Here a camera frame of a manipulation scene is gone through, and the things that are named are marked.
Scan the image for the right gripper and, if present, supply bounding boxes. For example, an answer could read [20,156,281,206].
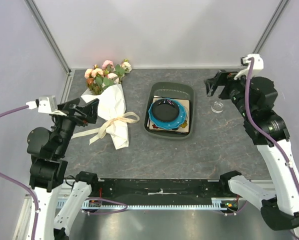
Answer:
[203,68,255,118]

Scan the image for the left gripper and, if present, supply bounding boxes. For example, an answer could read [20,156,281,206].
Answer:
[51,97,100,156]

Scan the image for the orange flower stem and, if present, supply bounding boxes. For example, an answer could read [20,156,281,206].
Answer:
[86,77,101,95]

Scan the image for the white wrapping paper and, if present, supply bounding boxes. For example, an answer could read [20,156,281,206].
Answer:
[80,84,130,151]

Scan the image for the pink flower stems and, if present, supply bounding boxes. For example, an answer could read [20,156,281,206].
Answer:
[84,60,120,95]

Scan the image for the cream ribbon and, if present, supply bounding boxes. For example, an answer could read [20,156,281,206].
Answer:
[71,111,140,150]

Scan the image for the white flower stem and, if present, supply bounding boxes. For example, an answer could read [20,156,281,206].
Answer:
[114,58,132,83]

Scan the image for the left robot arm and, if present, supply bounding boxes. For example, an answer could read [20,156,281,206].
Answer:
[27,95,100,240]

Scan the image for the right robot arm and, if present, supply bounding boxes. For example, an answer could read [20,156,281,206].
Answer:
[204,70,299,231]

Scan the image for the clear glass vase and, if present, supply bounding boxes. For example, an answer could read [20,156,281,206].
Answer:
[211,101,224,114]

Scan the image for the dark green tray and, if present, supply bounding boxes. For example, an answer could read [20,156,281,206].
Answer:
[143,81,196,140]

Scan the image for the wooden puzzle board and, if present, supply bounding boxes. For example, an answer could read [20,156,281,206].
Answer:
[147,96,190,133]

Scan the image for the blue plate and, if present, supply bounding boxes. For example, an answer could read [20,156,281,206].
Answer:
[148,98,188,130]

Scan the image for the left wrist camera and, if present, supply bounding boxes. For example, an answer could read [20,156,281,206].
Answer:
[26,95,67,116]

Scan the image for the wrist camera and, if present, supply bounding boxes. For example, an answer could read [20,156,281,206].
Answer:
[234,53,264,80]
[26,95,67,116]

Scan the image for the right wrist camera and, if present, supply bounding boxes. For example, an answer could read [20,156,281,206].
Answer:
[234,53,264,80]

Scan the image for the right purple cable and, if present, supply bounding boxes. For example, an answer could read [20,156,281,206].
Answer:
[220,57,299,240]

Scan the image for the purple cable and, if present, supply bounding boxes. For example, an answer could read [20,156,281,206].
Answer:
[220,57,299,240]
[0,104,128,240]

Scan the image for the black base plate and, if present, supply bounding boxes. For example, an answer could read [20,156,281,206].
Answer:
[64,177,243,206]

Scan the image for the left aluminium frame post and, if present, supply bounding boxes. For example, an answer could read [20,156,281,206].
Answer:
[24,0,72,76]

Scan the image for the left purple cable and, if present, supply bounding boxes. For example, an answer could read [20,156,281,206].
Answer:
[0,104,128,240]

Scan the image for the grey cable duct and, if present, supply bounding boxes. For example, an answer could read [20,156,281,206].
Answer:
[81,198,229,211]

